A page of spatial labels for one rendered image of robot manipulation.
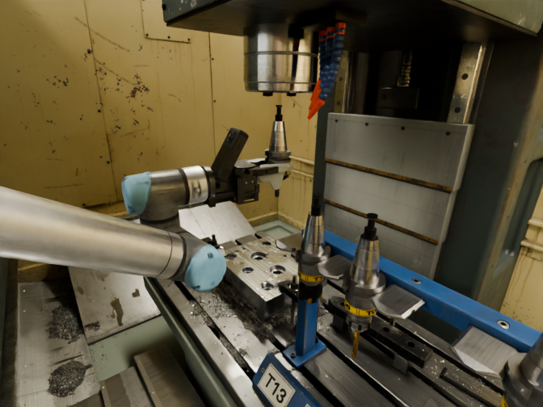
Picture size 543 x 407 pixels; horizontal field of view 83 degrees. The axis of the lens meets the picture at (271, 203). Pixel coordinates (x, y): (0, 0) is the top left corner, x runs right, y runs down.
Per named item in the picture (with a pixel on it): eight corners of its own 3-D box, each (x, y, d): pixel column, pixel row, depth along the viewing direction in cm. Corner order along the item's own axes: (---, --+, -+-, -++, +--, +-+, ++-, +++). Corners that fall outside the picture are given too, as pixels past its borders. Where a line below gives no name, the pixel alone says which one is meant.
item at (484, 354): (496, 388, 31) (498, 383, 31) (443, 354, 35) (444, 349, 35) (519, 355, 35) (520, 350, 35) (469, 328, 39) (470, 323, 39)
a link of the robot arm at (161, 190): (124, 211, 61) (117, 170, 58) (179, 202, 67) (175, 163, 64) (132, 226, 55) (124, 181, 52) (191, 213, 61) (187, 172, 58)
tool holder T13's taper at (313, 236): (330, 249, 54) (334, 215, 52) (312, 257, 52) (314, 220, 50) (313, 240, 58) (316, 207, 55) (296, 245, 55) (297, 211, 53)
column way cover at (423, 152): (427, 295, 95) (468, 125, 77) (317, 238, 130) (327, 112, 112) (435, 289, 98) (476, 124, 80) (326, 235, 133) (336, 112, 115)
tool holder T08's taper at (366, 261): (385, 278, 46) (392, 238, 44) (366, 288, 44) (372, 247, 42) (362, 265, 50) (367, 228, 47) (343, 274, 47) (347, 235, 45)
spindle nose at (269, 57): (331, 93, 66) (336, 30, 61) (269, 92, 57) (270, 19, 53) (287, 92, 78) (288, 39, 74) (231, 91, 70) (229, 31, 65)
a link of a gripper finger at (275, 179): (292, 185, 74) (255, 189, 71) (292, 161, 72) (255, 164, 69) (297, 189, 71) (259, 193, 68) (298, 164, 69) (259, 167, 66)
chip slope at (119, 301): (97, 379, 97) (80, 313, 87) (70, 279, 146) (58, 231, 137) (302, 282, 148) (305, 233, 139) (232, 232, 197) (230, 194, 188)
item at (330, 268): (333, 284, 48) (334, 280, 47) (309, 269, 51) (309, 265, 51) (361, 270, 52) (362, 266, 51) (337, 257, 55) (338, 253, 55)
